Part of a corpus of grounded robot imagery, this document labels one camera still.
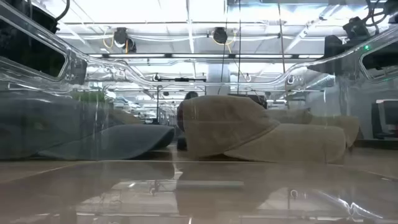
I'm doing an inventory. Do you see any dark monitor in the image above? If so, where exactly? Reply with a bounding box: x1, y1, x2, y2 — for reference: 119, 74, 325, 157
371, 99, 398, 140

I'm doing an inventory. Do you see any white column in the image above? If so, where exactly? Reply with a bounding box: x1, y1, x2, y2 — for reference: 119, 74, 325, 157
206, 63, 231, 96

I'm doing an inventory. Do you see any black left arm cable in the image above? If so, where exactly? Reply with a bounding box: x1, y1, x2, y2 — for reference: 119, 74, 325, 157
55, 0, 71, 22

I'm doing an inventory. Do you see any clear plastic bin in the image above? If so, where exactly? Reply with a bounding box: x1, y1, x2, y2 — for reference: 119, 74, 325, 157
0, 0, 398, 224

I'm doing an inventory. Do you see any black ceiling rail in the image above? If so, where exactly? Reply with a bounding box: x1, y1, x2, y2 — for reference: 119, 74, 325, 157
86, 53, 324, 59

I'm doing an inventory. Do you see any black overhead camera bar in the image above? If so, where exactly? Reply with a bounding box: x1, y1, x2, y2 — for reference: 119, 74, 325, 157
152, 73, 208, 83

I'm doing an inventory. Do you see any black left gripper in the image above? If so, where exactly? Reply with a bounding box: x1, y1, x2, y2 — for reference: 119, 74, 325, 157
0, 0, 88, 85

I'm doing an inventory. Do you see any grey cap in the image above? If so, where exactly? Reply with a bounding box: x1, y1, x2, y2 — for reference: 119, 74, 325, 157
0, 93, 175, 161

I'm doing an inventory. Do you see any black ceiling cable reel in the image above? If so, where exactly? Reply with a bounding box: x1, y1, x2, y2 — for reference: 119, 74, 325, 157
112, 27, 137, 54
212, 27, 229, 44

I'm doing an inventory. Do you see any succulent in white patterned pot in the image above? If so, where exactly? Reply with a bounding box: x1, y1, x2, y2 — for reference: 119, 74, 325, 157
70, 89, 108, 105

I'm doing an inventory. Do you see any black hanging cable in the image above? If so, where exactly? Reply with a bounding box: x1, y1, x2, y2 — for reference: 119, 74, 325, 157
238, 0, 242, 94

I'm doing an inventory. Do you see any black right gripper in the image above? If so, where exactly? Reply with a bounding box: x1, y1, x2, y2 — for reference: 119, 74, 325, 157
307, 16, 371, 75

